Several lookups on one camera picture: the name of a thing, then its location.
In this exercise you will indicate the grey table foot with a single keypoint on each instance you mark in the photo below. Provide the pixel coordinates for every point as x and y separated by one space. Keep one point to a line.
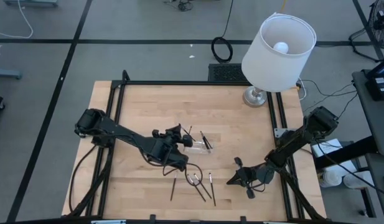
6 74
30 3

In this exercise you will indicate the clear acrylic brush organizer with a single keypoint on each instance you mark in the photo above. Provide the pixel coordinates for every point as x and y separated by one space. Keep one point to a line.
196 148

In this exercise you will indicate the silver aluminium extrusion piece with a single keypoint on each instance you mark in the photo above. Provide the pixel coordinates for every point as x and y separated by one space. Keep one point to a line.
280 222
109 222

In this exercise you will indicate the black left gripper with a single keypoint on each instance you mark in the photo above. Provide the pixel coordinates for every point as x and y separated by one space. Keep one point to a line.
174 143

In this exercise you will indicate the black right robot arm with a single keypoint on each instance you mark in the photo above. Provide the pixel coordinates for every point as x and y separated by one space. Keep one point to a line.
297 140

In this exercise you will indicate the black floor vent grille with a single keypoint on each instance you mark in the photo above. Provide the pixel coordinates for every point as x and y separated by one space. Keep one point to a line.
226 73

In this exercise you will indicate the black aluminium table frame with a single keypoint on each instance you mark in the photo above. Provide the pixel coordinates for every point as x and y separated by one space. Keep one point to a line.
194 83

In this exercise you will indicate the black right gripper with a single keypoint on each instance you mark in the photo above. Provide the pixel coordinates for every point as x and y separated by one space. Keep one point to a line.
257 177

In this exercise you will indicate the black computer box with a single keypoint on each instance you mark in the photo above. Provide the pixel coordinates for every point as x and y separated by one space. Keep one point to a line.
378 90

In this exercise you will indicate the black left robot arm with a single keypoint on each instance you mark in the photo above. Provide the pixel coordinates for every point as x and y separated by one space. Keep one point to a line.
123 133

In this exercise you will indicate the grey side table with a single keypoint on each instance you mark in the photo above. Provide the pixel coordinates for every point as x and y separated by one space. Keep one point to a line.
372 124

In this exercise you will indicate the white paper towel roll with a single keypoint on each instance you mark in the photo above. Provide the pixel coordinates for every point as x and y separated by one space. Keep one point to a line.
356 180
333 175

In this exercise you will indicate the white shade silver table lamp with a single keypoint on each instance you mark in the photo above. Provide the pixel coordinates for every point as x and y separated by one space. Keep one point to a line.
272 68

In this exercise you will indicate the white box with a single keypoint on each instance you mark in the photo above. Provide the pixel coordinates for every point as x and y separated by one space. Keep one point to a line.
327 152

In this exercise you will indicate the black floor fan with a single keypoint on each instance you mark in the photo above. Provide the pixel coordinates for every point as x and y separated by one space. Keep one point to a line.
380 18

